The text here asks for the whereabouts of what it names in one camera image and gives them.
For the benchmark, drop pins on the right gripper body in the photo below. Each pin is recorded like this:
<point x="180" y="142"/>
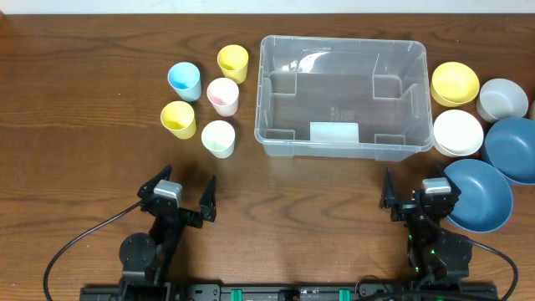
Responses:
<point x="412" y="207"/>

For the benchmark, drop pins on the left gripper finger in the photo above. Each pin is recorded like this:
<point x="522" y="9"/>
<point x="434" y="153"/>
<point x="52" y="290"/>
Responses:
<point x="207" y="202"/>
<point x="149" y="187"/>

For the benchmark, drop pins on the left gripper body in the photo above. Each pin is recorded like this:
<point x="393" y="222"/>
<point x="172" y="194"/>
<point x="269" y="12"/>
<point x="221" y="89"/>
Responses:
<point x="180" y="213"/>

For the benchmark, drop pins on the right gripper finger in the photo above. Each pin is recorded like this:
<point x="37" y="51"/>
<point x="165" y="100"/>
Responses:
<point x="447" y="201"/>
<point x="388" y="199"/>

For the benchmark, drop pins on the dark blue bowl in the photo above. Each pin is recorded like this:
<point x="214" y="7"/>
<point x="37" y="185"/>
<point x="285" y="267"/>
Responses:
<point x="486" y="201"/>
<point x="509" y="147"/>

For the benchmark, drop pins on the white bowl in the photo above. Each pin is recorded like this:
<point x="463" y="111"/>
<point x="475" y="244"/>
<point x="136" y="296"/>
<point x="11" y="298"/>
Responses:
<point x="457" y="133"/>

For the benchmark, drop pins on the grey bowl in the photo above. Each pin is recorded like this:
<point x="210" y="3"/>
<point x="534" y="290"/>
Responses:
<point x="500" y="99"/>

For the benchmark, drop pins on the yellow bowl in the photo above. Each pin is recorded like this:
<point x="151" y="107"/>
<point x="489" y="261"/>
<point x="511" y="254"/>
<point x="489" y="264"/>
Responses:
<point x="454" y="84"/>

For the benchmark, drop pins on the beige bowl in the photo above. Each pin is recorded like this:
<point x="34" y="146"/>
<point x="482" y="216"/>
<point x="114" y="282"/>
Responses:
<point x="532" y="111"/>

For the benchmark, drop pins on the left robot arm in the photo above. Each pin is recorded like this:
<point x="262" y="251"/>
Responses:
<point x="146" y="257"/>

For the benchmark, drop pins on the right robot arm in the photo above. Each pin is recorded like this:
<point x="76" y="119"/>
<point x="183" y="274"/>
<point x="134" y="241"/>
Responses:
<point x="438" y="257"/>

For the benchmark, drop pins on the clear plastic storage container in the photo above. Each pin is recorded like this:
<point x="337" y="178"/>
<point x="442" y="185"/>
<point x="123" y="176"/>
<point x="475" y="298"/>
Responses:
<point x="343" y="97"/>

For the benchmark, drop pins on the yellow cup near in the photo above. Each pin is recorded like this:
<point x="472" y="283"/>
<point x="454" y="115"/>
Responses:
<point x="179" y="118"/>

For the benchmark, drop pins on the yellow cup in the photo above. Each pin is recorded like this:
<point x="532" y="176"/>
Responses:
<point x="233" y="62"/>
<point x="179" y="118"/>

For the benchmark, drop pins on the pale green white cup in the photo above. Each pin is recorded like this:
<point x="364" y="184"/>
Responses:
<point x="219" y="138"/>

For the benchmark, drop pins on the light blue cup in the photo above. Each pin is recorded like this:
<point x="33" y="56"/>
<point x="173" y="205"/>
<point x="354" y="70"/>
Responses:
<point x="185" y="79"/>

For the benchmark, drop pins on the pink cup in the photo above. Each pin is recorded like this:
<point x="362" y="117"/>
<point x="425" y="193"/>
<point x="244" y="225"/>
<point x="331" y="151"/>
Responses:
<point x="223" y="94"/>

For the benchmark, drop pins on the yellow cup far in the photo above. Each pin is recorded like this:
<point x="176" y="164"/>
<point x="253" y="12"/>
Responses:
<point x="233" y="62"/>

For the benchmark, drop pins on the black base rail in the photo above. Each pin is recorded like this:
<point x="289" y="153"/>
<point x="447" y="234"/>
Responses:
<point x="215" y="292"/>

